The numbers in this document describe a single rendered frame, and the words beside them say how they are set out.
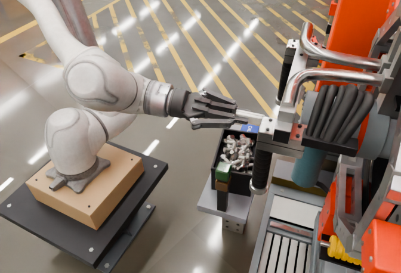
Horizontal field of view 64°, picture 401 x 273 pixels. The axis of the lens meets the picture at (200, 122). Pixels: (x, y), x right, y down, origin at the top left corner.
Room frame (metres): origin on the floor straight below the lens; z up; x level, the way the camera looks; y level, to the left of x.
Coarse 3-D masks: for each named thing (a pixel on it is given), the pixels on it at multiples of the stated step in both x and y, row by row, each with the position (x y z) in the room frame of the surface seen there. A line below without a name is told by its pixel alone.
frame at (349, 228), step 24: (384, 24) 0.73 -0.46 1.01; (384, 48) 0.74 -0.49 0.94; (360, 168) 0.60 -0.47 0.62; (336, 192) 0.54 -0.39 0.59; (360, 192) 0.52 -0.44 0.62; (384, 192) 0.29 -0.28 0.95; (336, 216) 0.45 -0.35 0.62; (360, 216) 0.44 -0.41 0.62; (384, 216) 0.28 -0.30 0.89; (360, 240) 0.28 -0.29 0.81
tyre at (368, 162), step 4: (368, 160) 0.64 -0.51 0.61; (368, 164) 0.63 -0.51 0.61; (368, 168) 0.61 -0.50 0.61; (364, 172) 0.63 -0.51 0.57; (368, 172) 0.60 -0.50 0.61; (364, 176) 0.61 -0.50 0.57; (368, 176) 0.58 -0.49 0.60; (364, 180) 0.60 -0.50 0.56; (368, 180) 0.57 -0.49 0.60; (364, 184) 0.58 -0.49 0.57; (368, 184) 0.56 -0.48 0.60; (364, 188) 0.57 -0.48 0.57; (368, 188) 0.55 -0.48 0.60; (364, 192) 0.55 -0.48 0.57; (368, 192) 0.53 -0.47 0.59; (364, 196) 0.54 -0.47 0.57; (368, 196) 0.52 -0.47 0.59; (364, 200) 0.53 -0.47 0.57; (368, 200) 0.51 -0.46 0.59; (364, 204) 0.51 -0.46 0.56; (368, 204) 0.49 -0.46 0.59; (364, 208) 0.50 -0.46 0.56; (364, 212) 0.49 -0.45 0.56
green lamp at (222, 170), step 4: (220, 164) 0.60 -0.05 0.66; (224, 164) 0.60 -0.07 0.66; (228, 164) 0.60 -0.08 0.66; (216, 168) 0.59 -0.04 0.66; (220, 168) 0.59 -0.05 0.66; (224, 168) 0.59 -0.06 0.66; (228, 168) 0.59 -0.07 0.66; (216, 172) 0.58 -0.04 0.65; (220, 172) 0.58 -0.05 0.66; (224, 172) 0.57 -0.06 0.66; (228, 172) 0.57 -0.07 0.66; (216, 176) 0.58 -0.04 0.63; (220, 176) 0.58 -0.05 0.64; (224, 176) 0.57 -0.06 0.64; (228, 176) 0.57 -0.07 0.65; (224, 180) 0.57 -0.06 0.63; (228, 180) 0.57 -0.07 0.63
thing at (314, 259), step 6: (318, 216) 0.72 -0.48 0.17; (318, 222) 0.69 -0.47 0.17; (312, 246) 0.62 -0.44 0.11; (318, 246) 0.60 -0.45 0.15; (312, 252) 0.58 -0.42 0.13; (318, 252) 0.57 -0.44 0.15; (312, 258) 0.55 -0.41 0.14; (318, 258) 0.55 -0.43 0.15; (312, 264) 0.52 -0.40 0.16; (318, 264) 0.53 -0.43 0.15; (312, 270) 0.50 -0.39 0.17; (318, 270) 0.51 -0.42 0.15
